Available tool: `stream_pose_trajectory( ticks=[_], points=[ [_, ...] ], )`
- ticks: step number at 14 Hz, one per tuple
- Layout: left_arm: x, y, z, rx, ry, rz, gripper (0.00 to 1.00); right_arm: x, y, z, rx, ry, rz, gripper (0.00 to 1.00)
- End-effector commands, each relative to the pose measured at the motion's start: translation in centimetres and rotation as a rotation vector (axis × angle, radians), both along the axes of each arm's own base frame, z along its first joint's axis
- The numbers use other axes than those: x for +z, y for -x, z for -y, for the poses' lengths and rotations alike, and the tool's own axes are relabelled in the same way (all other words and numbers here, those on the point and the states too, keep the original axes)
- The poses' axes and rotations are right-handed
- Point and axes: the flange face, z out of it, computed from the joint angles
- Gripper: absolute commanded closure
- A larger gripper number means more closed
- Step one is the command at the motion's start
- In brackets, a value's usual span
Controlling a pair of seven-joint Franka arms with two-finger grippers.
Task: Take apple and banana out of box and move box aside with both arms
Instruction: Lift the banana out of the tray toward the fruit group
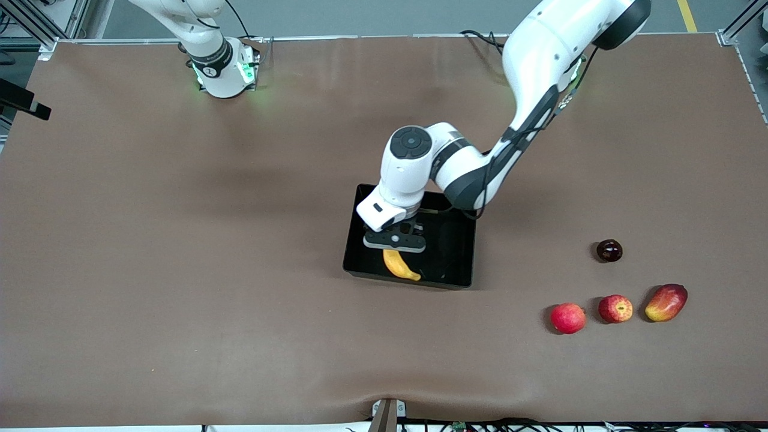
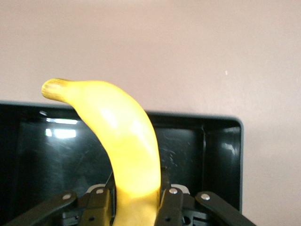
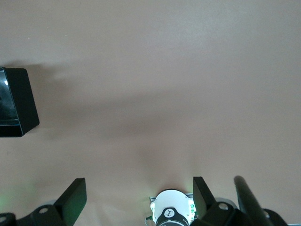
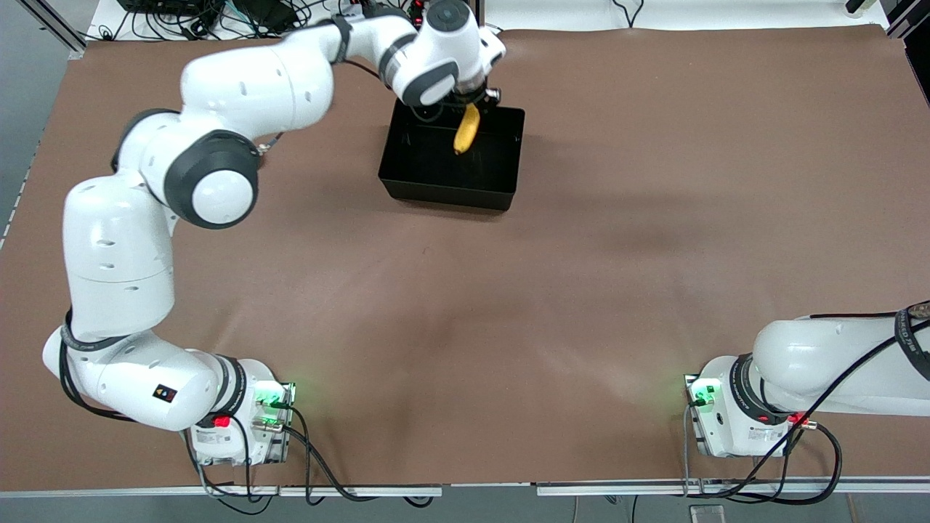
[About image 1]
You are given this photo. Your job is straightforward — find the yellow banana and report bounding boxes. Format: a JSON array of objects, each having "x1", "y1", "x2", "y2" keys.
[{"x1": 383, "y1": 248, "x2": 422, "y2": 282}]

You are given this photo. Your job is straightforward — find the black plastic tray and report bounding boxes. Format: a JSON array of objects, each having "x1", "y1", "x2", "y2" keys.
[{"x1": 343, "y1": 184, "x2": 478, "y2": 290}]

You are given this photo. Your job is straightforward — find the red yellow striped apple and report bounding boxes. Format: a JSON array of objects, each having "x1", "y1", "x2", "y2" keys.
[{"x1": 598, "y1": 294, "x2": 634, "y2": 324}]

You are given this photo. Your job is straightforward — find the large table cover mat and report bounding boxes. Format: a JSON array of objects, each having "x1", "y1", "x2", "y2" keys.
[{"x1": 0, "y1": 33, "x2": 768, "y2": 428}]

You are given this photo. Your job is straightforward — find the red round apple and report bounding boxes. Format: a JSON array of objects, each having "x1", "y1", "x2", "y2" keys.
[{"x1": 550, "y1": 302, "x2": 587, "y2": 335}]

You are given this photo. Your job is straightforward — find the red yellow mango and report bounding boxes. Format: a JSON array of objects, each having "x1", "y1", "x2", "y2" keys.
[{"x1": 644, "y1": 284, "x2": 688, "y2": 323}]

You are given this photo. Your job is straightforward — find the aluminium frame post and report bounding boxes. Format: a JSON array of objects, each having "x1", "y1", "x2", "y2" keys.
[
  {"x1": 0, "y1": 0, "x2": 91, "y2": 61},
  {"x1": 717, "y1": 0, "x2": 768, "y2": 47}
]

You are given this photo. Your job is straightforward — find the black base cable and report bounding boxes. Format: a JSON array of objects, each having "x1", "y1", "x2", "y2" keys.
[{"x1": 460, "y1": 29, "x2": 508, "y2": 56}]

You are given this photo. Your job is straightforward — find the grey metal bracket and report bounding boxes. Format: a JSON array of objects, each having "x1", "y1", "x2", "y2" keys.
[{"x1": 368, "y1": 398, "x2": 407, "y2": 432}]

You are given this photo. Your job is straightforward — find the long black arm cable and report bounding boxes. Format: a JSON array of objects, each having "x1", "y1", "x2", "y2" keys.
[{"x1": 474, "y1": 48, "x2": 601, "y2": 220}]

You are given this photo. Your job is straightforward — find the thin black cable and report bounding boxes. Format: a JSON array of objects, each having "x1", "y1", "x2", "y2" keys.
[{"x1": 224, "y1": 0, "x2": 254, "y2": 40}]

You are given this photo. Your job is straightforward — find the tangled black cables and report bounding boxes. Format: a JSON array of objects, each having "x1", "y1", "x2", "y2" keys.
[{"x1": 401, "y1": 416, "x2": 768, "y2": 432}]

